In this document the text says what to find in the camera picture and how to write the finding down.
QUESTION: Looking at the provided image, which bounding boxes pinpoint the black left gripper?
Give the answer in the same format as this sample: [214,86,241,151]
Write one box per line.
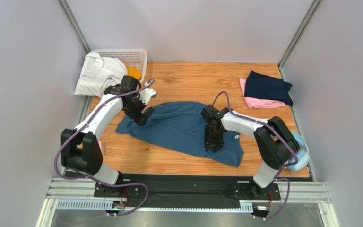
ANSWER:
[123,93,155,126]

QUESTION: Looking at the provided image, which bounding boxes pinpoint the teal blue t shirt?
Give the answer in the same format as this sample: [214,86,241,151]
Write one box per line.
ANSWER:
[115,101,244,167]

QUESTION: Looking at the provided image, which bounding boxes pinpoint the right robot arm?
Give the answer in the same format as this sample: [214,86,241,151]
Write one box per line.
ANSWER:
[201,105,301,198]

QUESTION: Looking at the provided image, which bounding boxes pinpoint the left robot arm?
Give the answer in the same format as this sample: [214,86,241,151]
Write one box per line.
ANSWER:
[55,76,156,197]

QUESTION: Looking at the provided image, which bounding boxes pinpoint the orange t shirt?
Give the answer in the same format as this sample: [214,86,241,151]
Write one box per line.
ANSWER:
[126,66,142,80]

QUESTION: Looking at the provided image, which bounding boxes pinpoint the pink folded t shirt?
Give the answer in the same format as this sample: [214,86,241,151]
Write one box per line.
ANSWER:
[239,78,286,109]

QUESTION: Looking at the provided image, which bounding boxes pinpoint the white plastic laundry basket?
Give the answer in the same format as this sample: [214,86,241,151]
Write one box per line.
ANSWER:
[90,49,148,82]

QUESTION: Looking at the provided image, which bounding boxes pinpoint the white t shirt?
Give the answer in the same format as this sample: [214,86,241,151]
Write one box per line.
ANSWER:
[74,52,128,98]

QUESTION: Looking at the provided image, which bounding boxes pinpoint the navy folded t shirt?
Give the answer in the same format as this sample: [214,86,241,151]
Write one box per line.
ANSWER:
[244,71,294,106]

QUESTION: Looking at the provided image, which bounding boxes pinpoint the light blue headphones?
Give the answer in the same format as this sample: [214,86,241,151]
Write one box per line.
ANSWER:
[287,131,310,172]

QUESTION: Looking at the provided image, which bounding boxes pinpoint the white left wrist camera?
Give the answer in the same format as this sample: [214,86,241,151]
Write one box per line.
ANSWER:
[139,82,157,105]

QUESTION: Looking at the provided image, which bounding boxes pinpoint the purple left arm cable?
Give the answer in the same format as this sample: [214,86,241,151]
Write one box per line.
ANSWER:
[53,78,156,218]

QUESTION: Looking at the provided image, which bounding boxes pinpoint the left aluminium frame post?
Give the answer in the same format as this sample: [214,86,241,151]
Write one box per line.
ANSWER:
[57,0,91,54]

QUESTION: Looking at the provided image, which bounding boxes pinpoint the aluminium frame post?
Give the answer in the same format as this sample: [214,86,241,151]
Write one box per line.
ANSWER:
[57,0,91,54]
[278,0,323,70]

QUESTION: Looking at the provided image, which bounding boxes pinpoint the right aluminium frame post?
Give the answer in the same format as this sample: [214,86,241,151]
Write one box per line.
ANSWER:
[278,0,323,70]

